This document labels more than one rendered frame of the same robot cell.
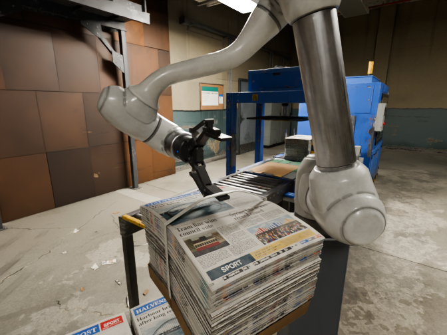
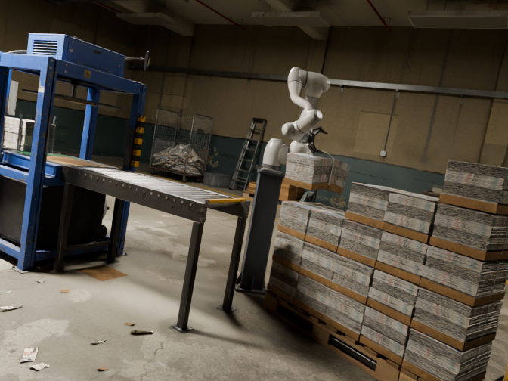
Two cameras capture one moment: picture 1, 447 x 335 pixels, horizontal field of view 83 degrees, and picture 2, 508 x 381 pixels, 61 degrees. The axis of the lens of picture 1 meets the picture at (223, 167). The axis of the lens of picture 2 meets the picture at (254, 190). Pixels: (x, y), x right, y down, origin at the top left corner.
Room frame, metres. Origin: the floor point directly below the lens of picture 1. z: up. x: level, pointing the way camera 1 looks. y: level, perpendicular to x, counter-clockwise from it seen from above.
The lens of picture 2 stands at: (1.39, 3.14, 1.19)
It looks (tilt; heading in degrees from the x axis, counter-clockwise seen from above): 6 degrees down; 263
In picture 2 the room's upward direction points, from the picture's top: 10 degrees clockwise
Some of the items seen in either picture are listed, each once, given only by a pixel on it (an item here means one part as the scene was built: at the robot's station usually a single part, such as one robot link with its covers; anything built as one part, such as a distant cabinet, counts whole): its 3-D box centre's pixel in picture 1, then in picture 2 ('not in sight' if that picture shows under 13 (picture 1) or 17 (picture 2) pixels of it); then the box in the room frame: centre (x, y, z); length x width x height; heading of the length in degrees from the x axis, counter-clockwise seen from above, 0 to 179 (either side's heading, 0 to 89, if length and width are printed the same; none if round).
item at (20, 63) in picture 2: (285, 98); (75, 75); (2.57, -0.61, 1.50); 0.94 x 0.68 x 0.10; 53
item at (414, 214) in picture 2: not in sight; (425, 218); (0.10, 0.80, 0.95); 0.38 x 0.29 x 0.23; 32
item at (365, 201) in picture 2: not in sight; (384, 207); (0.24, 0.56, 0.95); 0.38 x 0.29 x 0.23; 32
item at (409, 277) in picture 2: not in sight; (348, 282); (0.33, 0.44, 0.40); 1.16 x 0.38 x 0.51; 123
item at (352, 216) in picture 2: not in sight; (381, 220); (0.25, 0.56, 0.86); 0.38 x 0.29 x 0.04; 32
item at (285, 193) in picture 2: not in sight; (276, 190); (-0.25, -6.46, 0.28); 1.20 x 0.83 x 0.57; 143
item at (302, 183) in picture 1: (319, 184); (275, 152); (0.86, -0.34, 1.17); 0.18 x 0.16 x 0.22; 0
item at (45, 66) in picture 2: (231, 169); (37, 165); (2.59, -0.08, 0.77); 0.09 x 0.09 x 1.55; 53
